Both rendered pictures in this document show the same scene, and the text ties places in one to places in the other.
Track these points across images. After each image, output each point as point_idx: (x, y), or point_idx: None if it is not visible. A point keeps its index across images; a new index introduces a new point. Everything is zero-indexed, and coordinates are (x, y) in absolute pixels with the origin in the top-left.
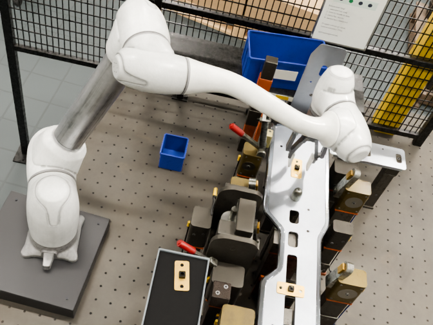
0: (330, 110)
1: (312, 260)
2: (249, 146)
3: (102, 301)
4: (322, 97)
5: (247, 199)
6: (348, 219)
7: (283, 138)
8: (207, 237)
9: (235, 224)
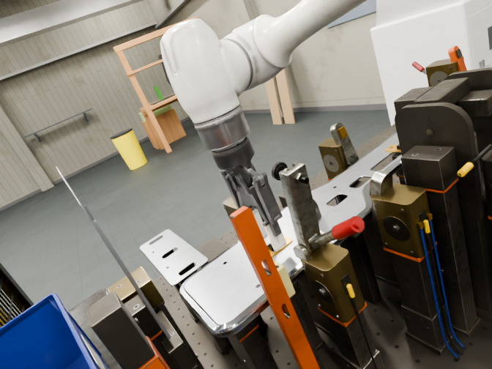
0: (245, 45)
1: (355, 167)
2: (326, 261)
3: None
4: (230, 53)
5: (427, 99)
6: None
7: (240, 298)
8: (484, 231)
9: (463, 91)
